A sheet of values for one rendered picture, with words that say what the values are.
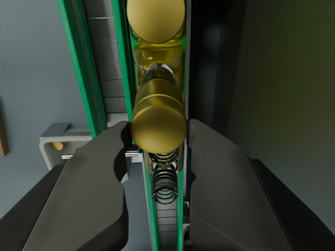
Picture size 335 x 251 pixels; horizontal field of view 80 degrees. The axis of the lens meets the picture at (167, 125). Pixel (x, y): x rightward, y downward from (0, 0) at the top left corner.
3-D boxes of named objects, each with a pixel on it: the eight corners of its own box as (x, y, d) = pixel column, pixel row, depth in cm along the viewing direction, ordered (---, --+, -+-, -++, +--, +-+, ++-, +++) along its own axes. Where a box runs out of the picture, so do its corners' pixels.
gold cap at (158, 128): (181, 121, 16) (188, 155, 12) (137, 122, 16) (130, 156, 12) (183, 77, 14) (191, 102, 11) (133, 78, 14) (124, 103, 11)
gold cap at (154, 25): (123, 4, 15) (110, 2, 11) (162, -30, 14) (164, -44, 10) (152, 46, 16) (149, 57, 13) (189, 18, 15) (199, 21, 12)
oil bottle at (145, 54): (173, 60, 40) (186, 103, 22) (145, 60, 40) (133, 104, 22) (174, 28, 37) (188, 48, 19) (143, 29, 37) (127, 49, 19)
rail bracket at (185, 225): (201, 202, 62) (211, 246, 51) (179, 202, 62) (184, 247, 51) (202, 192, 60) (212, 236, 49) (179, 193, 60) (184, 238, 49)
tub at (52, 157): (131, 164, 70) (128, 183, 62) (66, 167, 69) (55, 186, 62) (125, 120, 61) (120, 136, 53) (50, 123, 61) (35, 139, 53)
